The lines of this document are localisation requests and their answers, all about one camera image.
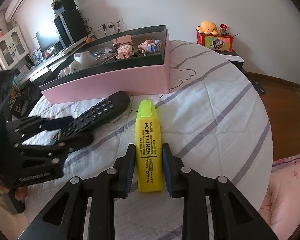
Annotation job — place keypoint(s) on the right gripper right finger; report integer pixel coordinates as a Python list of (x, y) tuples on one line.
[(216, 200)]

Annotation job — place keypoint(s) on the yellow highlighter marker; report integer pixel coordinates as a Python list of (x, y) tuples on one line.
[(148, 148)]

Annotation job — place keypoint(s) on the pink block cat figure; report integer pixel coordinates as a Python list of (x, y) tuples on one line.
[(151, 46)]

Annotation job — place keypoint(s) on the yellow octopus plush toy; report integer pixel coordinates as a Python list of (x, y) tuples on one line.
[(207, 28)]

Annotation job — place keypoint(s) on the red decorated storage box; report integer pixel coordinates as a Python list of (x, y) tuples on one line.
[(216, 42)]

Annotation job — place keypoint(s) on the white round figurine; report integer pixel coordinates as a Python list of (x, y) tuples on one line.
[(74, 66)]

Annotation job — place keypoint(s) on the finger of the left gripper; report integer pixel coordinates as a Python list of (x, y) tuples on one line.
[(25, 128), (52, 154)]

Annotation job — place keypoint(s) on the black remote control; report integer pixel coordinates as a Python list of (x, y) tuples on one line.
[(104, 111)]

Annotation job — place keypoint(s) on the white air conditioner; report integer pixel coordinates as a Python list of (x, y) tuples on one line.
[(12, 9)]

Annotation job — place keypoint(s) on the pink and green box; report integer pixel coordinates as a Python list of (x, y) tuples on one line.
[(139, 75)]

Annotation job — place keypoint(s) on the white glass door cabinet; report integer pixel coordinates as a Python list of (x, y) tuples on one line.
[(13, 48)]

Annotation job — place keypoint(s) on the pink block pig figure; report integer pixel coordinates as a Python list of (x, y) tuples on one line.
[(124, 47)]

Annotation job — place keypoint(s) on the white striped bed sheet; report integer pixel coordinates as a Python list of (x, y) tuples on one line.
[(212, 118)]

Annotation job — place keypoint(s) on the black speaker tower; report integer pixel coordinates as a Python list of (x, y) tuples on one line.
[(70, 27)]

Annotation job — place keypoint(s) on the black computer monitor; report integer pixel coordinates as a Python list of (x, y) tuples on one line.
[(48, 40)]

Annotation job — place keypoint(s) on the person's left hand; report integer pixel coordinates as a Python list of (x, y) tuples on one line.
[(20, 193)]

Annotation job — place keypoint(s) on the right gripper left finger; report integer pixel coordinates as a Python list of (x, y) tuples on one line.
[(85, 207)]

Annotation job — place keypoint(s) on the white desk with drawers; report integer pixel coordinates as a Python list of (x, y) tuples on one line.
[(49, 65)]

